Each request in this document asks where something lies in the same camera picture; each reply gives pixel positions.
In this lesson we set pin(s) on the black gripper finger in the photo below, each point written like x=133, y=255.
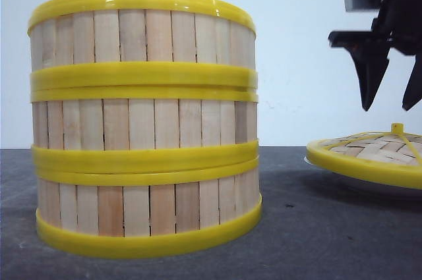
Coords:
x=413, y=92
x=369, y=52

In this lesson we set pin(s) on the bamboo steamer basket three buns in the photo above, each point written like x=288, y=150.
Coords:
x=147, y=221

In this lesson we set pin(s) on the white plate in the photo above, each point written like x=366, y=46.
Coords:
x=379, y=191

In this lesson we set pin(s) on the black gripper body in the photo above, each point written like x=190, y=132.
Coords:
x=397, y=25

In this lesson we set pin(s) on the woven bamboo steamer lid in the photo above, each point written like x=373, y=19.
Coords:
x=390, y=158

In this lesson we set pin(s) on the bamboo steamer basket one bun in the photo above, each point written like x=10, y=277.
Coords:
x=119, y=49

